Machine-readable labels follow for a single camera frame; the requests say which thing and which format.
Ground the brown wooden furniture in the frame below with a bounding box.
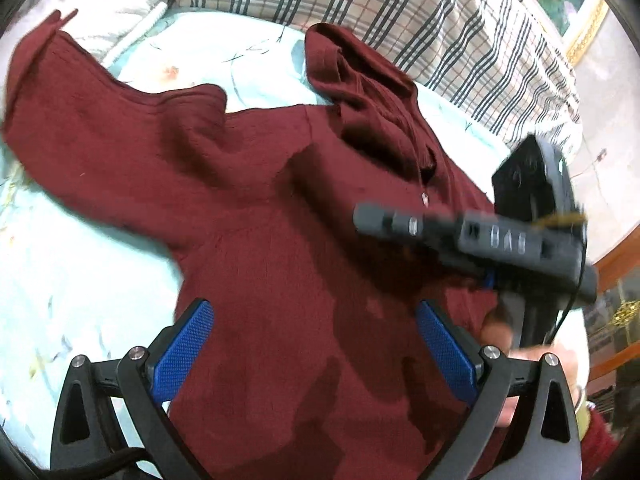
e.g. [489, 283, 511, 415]
[585, 229, 639, 437]

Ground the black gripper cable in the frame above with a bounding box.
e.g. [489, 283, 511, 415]
[546, 238, 591, 346]

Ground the framed landscape painting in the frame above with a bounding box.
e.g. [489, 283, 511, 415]
[536, 0, 608, 66]

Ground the white folded towel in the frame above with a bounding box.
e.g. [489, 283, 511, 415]
[62, 0, 168, 67]

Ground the person's right hand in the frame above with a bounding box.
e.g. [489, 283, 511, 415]
[478, 304, 592, 440]

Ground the dark red knit hoodie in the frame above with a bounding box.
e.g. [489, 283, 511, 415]
[1, 8, 618, 480]

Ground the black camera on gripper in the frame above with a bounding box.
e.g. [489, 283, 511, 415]
[491, 134, 577, 222]

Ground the light blue floral bedsheet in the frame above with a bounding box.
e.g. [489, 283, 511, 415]
[0, 6, 591, 470]

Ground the beige plaid quilt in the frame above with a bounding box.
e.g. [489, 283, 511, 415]
[171, 0, 582, 154]

